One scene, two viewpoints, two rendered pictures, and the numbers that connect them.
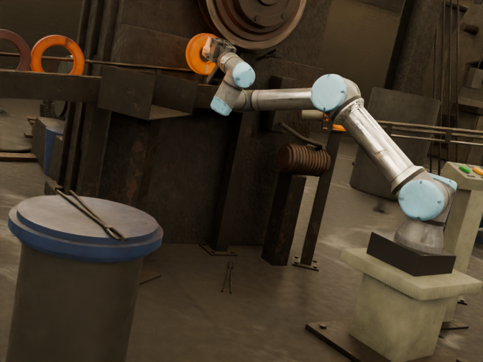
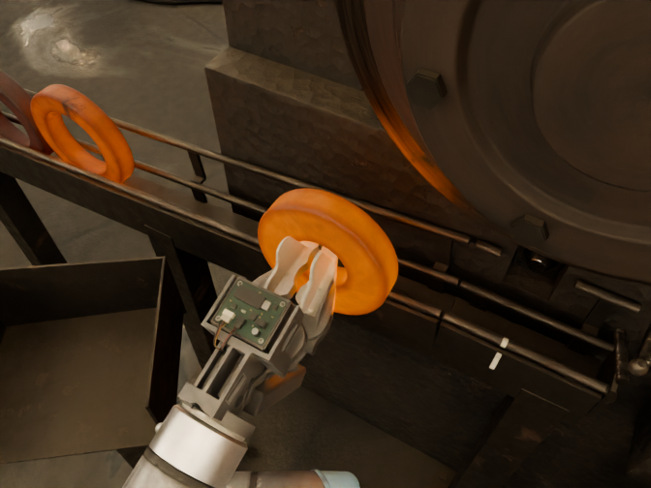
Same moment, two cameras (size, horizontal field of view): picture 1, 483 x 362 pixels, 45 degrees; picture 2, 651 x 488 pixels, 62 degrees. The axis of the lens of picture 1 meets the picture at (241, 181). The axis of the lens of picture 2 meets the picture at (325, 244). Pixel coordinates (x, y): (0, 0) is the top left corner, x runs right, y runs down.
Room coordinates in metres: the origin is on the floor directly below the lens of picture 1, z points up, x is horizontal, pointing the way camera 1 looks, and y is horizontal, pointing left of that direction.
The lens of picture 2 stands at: (2.10, -0.07, 1.28)
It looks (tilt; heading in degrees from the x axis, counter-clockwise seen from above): 51 degrees down; 61
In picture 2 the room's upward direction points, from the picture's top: straight up
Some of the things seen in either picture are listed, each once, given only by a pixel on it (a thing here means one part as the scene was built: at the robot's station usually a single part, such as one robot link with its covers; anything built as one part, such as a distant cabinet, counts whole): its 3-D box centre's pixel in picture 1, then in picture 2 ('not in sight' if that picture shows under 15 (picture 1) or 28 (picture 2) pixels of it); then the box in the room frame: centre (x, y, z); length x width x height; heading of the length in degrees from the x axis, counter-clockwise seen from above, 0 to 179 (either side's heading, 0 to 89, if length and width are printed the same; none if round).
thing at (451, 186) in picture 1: (433, 195); not in sight; (1.80, -0.59, 0.53); 0.13 x 0.12 x 0.14; 152
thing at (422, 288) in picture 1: (410, 270); not in sight; (1.81, -0.59, 0.28); 0.32 x 0.32 x 0.04; 38
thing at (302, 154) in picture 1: (293, 205); not in sight; (2.51, -0.25, 0.27); 0.22 x 0.13 x 0.53; 121
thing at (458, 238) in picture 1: (456, 246); not in sight; (2.18, -0.86, 0.31); 0.24 x 0.16 x 0.62; 121
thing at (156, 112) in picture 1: (134, 177); (130, 439); (1.97, 0.36, 0.36); 0.26 x 0.20 x 0.72; 156
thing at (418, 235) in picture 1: (422, 230); not in sight; (1.81, -0.59, 0.42); 0.15 x 0.15 x 0.10
